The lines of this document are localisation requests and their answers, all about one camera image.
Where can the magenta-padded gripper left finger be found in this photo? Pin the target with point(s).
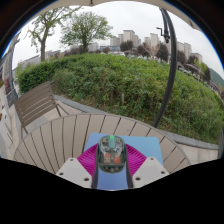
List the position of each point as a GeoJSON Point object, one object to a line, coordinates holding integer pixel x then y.
{"type": "Point", "coordinates": [87, 160]}

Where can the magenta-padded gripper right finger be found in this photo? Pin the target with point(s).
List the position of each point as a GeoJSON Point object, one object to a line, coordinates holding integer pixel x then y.
{"type": "Point", "coordinates": [137, 160]}

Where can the transparent computer mouse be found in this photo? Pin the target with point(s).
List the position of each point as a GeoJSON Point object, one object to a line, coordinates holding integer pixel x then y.
{"type": "Point", "coordinates": [112, 155]}

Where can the blue mouse pad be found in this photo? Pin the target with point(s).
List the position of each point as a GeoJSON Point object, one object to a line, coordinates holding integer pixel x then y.
{"type": "Point", "coordinates": [146, 145]}

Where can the brown slatted outdoor chair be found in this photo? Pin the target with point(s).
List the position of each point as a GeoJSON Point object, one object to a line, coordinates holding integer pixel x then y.
{"type": "Point", "coordinates": [35, 103]}

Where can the green hedge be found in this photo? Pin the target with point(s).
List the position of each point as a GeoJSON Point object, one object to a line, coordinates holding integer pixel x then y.
{"type": "Point", "coordinates": [116, 83]}

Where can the black curved umbrella pole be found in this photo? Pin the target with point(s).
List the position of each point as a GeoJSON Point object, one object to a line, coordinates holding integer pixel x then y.
{"type": "Point", "coordinates": [172, 73]}

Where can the distant high-rise buildings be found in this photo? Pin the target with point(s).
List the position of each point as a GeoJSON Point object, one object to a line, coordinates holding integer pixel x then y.
{"type": "Point", "coordinates": [130, 36]}

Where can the round leafy tree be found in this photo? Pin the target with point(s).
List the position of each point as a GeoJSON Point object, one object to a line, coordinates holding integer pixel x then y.
{"type": "Point", "coordinates": [85, 28]}

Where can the tall thin-crowned tree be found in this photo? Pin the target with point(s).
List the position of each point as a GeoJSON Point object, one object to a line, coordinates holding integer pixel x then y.
{"type": "Point", "coordinates": [43, 33]}

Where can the beige patio umbrella canopy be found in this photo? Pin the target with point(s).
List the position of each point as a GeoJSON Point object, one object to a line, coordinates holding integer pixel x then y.
{"type": "Point", "coordinates": [100, 2]}

